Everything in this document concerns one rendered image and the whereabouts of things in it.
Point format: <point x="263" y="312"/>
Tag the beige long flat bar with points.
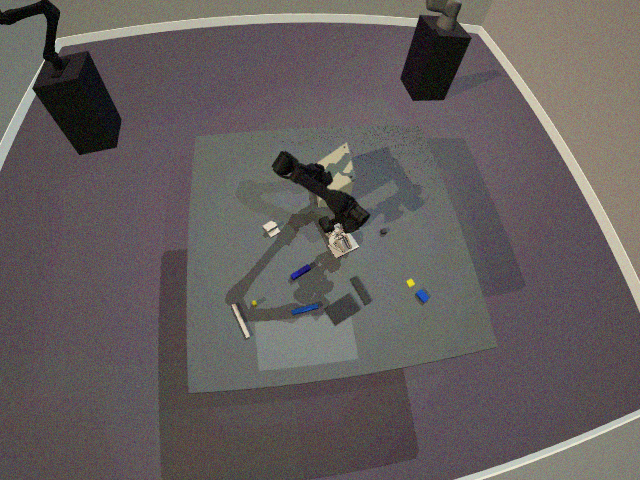
<point x="241" y="321"/>

